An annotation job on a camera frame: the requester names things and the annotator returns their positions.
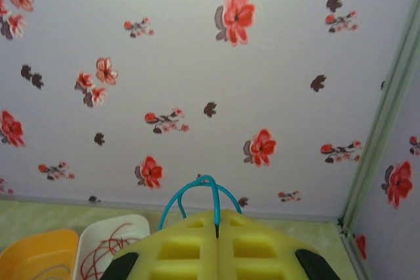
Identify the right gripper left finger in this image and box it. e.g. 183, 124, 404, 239
101, 210, 220, 280

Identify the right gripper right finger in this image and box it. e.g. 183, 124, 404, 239
216, 209, 341, 280

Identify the blue cable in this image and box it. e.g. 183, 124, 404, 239
158, 174, 243, 238

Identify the red cable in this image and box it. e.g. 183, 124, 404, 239
81, 222, 138, 280

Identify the white plastic bin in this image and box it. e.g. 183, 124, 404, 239
74, 214, 151, 280

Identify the orange plastic bin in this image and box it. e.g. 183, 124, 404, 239
0, 229, 79, 280

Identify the aluminium table back rail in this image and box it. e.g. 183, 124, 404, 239
0, 193, 344, 227

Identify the aluminium table side rail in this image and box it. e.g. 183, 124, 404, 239
337, 222, 370, 280

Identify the aluminium corner post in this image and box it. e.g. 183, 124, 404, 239
337, 0, 420, 228

